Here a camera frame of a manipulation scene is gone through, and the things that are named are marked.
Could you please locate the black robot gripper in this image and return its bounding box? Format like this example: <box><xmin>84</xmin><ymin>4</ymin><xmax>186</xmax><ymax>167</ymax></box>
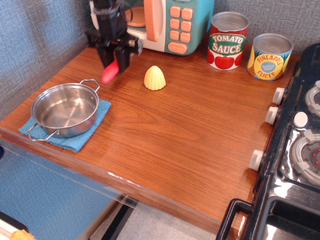
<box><xmin>85</xmin><ymin>9</ymin><xmax>143</xmax><ymax>72</ymax></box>

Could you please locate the red handled metal spoon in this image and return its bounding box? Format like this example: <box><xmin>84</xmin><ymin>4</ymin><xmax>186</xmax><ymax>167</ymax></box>
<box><xmin>101</xmin><ymin>59</ymin><xmax>120</xmax><ymax>84</ymax></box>

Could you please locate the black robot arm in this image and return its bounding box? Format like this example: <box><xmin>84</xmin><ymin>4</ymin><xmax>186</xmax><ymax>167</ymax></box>
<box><xmin>86</xmin><ymin>0</ymin><xmax>143</xmax><ymax>72</ymax></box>

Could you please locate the yellow toy corn piece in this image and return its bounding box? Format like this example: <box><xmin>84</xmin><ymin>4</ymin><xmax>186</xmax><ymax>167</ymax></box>
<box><xmin>144</xmin><ymin>65</ymin><xmax>166</xmax><ymax>91</ymax></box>

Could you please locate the teal toy microwave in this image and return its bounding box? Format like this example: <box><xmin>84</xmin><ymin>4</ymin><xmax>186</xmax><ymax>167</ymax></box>
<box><xmin>88</xmin><ymin>0</ymin><xmax>216</xmax><ymax>56</ymax></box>

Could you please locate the blue cloth mat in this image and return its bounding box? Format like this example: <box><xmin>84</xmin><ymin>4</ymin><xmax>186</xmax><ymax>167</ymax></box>
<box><xmin>19</xmin><ymin>100</ymin><xmax>112</xmax><ymax>153</ymax></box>

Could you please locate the tomato sauce can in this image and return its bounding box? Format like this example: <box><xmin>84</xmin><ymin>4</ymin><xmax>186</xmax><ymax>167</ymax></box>
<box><xmin>207</xmin><ymin>11</ymin><xmax>250</xmax><ymax>70</ymax></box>

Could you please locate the pineapple slices can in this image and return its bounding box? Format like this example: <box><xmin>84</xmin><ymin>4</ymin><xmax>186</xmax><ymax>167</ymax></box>
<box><xmin>247</xmin><ymin>33</ymin><xmax>294</xmax><ymax>81</ymax></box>

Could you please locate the orange object bottom left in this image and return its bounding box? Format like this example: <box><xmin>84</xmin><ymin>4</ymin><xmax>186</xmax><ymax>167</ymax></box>
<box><xmin>9</xmin><ymin>230</ymin><xmax>35</xmax><ymax>240</ymax></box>

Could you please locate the black toy stove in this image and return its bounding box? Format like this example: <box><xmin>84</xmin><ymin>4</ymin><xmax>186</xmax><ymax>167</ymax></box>
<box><xmin>216</xmin><ymin>43</ymin><xmax>320</xmax><ymax>240</ymax></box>

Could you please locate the steel pan with handles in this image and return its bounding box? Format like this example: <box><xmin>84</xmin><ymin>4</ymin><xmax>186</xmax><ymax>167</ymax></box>
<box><xmin>27</xmin><ymin>79</ymin><xmax>100</xmax><ymax>142</ymax></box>

